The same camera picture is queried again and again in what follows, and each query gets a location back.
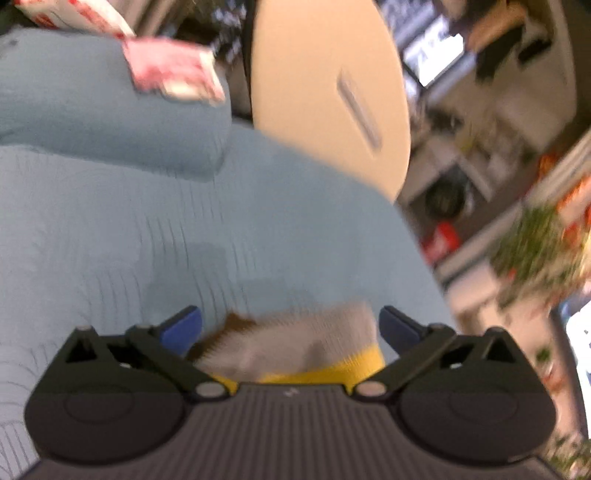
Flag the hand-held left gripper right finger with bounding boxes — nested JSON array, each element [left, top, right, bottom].
[[355, 305, 527, 401]]

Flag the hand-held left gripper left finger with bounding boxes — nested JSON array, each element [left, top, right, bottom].
[[61, 305, 230, 401]]

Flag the striped knit sweater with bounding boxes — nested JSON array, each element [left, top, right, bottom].
[[189, 302, 386, 385]]

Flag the dark hanging clothes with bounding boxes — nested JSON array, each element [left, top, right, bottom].
[[466, 0, 555, 81]]

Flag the white tall plant pot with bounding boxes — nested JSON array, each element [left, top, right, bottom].
[[443, 265, 502, 319]]

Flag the red bucket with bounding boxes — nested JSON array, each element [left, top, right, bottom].
[[421, 222, 462, 266]]

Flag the blue quilted sofa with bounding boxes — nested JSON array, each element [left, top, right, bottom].
[[0, 25, 455, 480]]

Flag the tall green plant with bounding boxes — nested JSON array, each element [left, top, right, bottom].
[[487, 203, 587, 305]]

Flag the television screen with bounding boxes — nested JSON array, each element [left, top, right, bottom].
[[551, 293, 591, 439]]

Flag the blue quilted sofa cushion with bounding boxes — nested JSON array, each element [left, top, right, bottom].
[[0, 25, 234, 181]]

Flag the cream folded cloth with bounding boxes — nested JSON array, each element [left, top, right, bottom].
[[159, 76, 211, 101]]

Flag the pink folded cloth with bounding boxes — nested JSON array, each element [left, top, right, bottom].
[[122, 37, 227, 104]]

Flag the beige massage chair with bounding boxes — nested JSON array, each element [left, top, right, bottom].
[[242, 0, 411, 204]]

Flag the large window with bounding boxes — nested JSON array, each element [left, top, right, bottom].
[[376, 0, 467, 90]]

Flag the white bag with red print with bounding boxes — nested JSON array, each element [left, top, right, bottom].
[[14, 0, 137, 40]]

